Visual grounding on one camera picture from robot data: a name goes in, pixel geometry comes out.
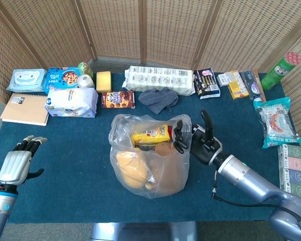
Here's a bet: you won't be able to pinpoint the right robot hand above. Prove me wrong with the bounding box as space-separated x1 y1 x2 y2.
172 109 223 166

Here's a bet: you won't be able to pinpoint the wicker folding screen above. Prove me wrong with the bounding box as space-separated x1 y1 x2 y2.
0 0 301 138

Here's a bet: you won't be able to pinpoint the coloured wires with connector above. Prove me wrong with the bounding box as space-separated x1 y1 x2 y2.
211 170 220 200

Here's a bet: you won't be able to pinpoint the light blue wipes pack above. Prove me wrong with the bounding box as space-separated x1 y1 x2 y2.
6 68 48 93

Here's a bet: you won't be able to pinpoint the green bottle red cap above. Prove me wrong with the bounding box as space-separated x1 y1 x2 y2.
260 51 301 91

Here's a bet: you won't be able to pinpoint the brown panda cookie box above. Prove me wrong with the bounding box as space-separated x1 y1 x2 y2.
101 90 136 109

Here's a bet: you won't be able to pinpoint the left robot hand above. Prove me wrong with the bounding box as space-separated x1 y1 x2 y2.
0 135 48 186

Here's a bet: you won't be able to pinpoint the yellow sponge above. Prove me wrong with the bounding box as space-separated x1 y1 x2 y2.
96 71 112 94

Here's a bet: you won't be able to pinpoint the white blue tissue pack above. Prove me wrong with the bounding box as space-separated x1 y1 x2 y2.
44 87 99 119

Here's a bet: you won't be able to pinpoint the yellow snack packet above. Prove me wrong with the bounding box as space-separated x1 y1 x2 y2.
130 125 172 147

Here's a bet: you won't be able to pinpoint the brown plush toy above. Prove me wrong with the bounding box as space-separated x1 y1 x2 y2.
149 142 189 194

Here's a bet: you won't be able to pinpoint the white yellow box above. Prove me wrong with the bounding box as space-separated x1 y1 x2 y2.
224 70 244 85

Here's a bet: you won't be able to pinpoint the wooden stick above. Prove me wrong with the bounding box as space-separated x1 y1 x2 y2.
253 70 267 103

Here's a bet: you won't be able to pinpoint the brown spiral notebook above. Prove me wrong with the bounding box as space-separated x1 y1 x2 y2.
0 92 50 127

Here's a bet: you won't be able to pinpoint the dark purple pack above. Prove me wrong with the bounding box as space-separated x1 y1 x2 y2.
240 70 263 101

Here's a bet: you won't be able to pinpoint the teal snack packet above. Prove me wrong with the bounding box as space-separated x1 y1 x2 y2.
252 97 301 150

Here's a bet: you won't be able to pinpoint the blue cookie box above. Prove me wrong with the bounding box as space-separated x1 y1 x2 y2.
44 66 79 92

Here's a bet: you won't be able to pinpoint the black snack pack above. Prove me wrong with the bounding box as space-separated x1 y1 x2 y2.
193 67 222 100

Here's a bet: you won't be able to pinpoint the grey cloth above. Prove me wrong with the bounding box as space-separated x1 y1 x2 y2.
137 87 180 115

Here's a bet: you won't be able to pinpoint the white toilet paper pack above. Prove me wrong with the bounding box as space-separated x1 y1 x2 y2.
121 65 196 97

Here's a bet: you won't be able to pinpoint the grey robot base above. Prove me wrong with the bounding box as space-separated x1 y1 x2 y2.
90 221 199 241

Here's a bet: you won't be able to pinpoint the green round bottle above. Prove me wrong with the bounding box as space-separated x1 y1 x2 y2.
77 62 94 79

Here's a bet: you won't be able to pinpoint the black cable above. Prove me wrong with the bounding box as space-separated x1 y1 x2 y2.
214 195 279 209

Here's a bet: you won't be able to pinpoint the small white box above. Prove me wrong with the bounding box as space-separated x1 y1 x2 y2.
217 73 231 87

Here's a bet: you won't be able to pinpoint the white tape roll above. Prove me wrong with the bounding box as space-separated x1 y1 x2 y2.
77 74 95 89

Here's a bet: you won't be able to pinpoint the clear plastic bag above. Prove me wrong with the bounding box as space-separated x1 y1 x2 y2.
108 113 193 200

